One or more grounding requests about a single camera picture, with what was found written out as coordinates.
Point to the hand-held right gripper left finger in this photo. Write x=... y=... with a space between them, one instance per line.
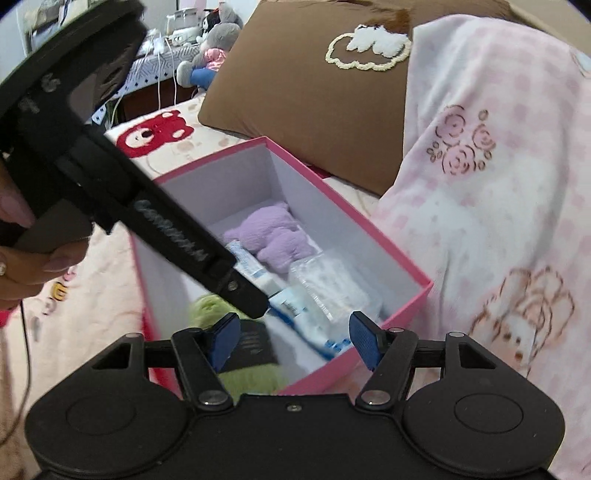
x=226 y=342

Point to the small white blue carton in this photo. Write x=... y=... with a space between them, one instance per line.
x=254 y=270

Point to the clear plastic case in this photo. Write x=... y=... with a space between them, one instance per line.
x=337 y=286

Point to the table with patterned cloth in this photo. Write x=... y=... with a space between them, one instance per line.
x=143 y=74

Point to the pink cardboard box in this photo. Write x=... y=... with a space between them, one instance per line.
x=351 y=230

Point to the brown pillow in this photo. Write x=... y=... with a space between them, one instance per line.
x=295 y=92

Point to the green yarn ball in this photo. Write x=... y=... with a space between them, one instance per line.
x=251 y=374

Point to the pink checked pillow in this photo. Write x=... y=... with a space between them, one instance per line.
x=498 y=207

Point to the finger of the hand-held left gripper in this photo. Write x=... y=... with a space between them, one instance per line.
x=249 y=300

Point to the person's left hand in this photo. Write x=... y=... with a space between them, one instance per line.
x=27 y=272

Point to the purple plush toy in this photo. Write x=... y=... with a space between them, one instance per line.
x=277 y=235

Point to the grey plush toy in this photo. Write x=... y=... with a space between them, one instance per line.
x=221 y=32

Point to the white appliance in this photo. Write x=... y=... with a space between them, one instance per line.
x=184 y=23

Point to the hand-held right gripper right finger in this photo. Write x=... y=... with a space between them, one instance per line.
x=364 y=342

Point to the blue tissue packet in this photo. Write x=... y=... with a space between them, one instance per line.
x=309 y=327

